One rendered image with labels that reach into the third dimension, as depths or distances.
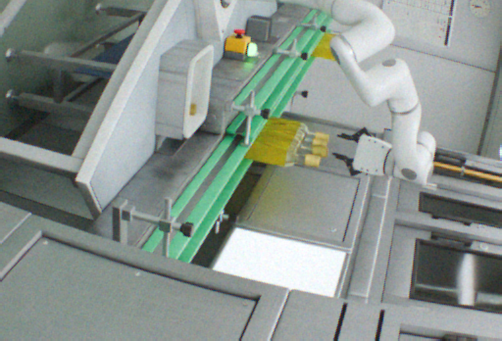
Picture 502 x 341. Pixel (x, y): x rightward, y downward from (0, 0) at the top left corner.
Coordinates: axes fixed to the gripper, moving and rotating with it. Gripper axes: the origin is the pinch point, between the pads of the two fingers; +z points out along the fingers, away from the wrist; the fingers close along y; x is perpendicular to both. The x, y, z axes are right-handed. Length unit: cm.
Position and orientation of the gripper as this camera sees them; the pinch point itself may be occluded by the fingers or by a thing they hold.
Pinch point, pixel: (341, 146)
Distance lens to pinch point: 191.3
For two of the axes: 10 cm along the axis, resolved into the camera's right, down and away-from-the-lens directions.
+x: -4.9, -0.3, -8.7
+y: 2.5, -9.6, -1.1
